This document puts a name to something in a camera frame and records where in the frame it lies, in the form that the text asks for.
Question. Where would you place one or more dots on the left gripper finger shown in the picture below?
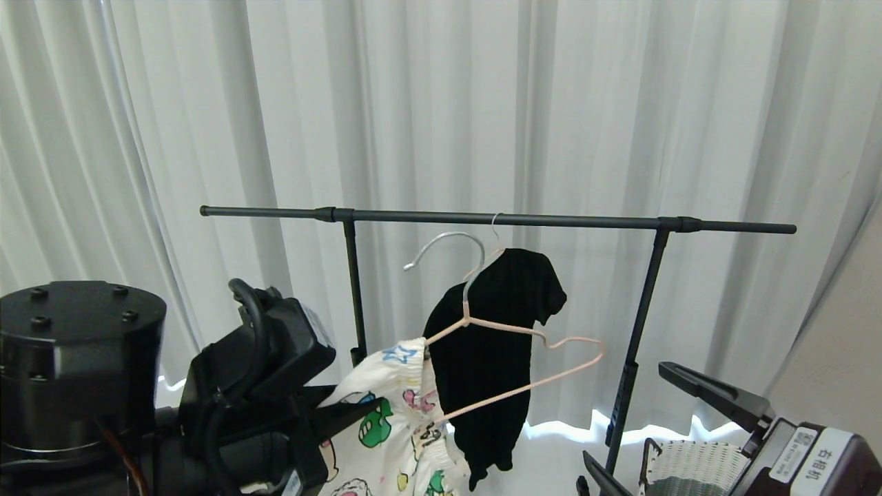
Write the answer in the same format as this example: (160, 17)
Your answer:
(344, 413)

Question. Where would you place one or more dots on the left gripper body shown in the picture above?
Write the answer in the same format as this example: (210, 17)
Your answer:
(262, 448)

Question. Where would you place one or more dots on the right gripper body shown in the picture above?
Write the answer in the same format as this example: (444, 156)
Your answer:
(751, 461)

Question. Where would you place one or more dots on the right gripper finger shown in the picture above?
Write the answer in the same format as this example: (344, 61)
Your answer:
(716, 393)
(606, 479)

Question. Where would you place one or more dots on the cream printed garment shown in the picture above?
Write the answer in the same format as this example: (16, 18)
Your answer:
(400, 386)

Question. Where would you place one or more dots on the pink clothes hanger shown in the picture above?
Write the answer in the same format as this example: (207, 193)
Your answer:
(496, 234)
(466, 310)

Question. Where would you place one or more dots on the black T-shirt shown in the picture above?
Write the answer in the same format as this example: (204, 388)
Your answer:
(496, 289)

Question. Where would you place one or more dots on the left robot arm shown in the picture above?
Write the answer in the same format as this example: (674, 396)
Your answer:
(83, 358)

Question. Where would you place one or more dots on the white laundry basket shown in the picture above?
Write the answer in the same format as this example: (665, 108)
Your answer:
(696, 461)

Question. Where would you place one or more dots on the black clothes rack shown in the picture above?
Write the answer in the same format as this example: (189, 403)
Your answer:
(551, 220)

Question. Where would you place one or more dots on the white curtain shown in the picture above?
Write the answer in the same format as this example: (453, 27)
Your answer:
(482, 103)

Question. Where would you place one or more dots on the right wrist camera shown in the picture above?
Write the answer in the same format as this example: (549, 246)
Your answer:
(827, 461)

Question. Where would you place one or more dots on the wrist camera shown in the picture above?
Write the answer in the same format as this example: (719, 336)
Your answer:
(827, 461)
(296, 337)

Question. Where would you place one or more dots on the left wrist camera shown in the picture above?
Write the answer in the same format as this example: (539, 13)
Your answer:
(296, 337)

